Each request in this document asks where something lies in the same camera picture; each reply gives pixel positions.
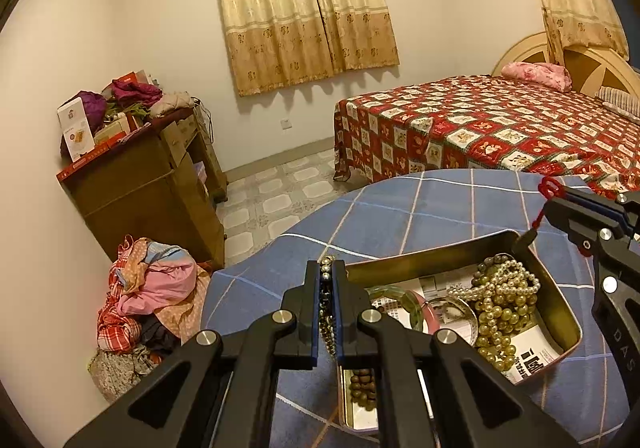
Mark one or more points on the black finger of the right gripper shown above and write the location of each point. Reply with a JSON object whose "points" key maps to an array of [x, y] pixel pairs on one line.
{"points": [[591, 221]]}

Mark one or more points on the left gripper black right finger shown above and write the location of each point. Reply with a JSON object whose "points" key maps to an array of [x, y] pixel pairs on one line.
{"points": [[434, 390]]}

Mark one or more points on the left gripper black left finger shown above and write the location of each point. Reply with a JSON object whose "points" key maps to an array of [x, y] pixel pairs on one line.
{"points": [[216, 390]]}

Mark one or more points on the pink bangle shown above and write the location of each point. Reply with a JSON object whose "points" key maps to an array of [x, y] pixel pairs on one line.
{"points": [[429, 315]]}

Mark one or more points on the printed paper leaflet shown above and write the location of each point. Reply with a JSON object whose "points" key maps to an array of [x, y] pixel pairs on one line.
{"points": [[515, 309]]}

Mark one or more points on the pile of clothes on floor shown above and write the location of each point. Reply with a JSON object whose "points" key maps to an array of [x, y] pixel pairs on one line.
{"points": [[153, 305]]}

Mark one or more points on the pink metal tin box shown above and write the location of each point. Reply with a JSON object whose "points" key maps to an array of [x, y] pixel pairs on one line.
{"points": [[450, 258]]}

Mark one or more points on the striped pillow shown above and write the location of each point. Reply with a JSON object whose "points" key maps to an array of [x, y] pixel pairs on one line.
{"points": [[621, 102]]}

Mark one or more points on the red patchwork bedspread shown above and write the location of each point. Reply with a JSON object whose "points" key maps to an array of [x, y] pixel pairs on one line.
{"points": [[485, 122]]}

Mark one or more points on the pink pillow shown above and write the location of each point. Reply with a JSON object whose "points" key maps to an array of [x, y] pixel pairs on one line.
{"points": [[553, 76]]}

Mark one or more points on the cream wooden headboard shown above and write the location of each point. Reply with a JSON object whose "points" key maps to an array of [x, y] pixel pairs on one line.
{"points": [[590, 68]]}

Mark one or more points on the blue plaid tablecloth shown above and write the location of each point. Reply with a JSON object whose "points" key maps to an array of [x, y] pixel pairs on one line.
{"points": [[416, 212]]}

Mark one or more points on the brown wooden dresser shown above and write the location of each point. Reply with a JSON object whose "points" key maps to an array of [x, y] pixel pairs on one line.
{"points": [[161, 183]]}

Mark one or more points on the red flat box on dresser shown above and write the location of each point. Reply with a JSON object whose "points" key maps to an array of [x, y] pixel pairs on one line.
{"points": [[95, 153]]}

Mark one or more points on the white product box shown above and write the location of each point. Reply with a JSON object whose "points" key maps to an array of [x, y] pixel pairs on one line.
{"points": [[75, 128]]}

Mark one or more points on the purple clothes pile on dresser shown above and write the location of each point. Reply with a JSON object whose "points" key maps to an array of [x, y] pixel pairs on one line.
{"points": [[130, 96]]}

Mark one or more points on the beige curtain centre window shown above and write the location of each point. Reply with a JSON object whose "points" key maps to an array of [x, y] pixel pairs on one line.
{"points": [[273, 44]]}

